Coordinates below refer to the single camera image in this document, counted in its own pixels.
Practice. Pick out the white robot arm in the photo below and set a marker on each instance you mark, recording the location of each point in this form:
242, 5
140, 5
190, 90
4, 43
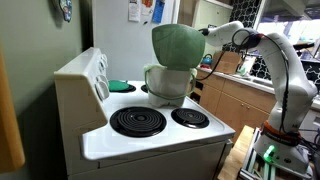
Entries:
294, 93

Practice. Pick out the wooden kitchen base cabinets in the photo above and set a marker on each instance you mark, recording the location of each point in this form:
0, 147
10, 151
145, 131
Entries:
234, 103

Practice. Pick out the small front coil burner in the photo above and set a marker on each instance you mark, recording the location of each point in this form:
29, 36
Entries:
190, 118

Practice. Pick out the green silicone pot holder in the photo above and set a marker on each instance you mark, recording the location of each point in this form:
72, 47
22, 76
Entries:
115, 86

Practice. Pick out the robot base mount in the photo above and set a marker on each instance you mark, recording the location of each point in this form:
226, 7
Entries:
270, 162

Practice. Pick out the large front coil burner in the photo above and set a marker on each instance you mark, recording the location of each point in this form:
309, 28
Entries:
138, 122

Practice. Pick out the cardboard box on counter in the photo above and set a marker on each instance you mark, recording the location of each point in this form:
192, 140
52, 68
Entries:
226, 62

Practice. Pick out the white refrigerator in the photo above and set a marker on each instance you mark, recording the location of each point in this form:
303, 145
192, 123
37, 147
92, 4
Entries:
127, 44

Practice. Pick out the white electric stove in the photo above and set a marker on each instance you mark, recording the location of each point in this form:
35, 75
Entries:
95, 151

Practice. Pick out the white paper on fridge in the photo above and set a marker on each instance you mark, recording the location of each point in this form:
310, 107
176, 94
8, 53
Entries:
134, 10

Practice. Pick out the blue paper on fridge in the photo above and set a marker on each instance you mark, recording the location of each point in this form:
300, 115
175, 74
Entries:
158, 11

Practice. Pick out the wooden board left edge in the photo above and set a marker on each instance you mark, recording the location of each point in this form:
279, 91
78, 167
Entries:
11, 149

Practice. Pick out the blue kettle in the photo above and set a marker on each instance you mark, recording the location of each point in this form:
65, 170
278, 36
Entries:
207, 59

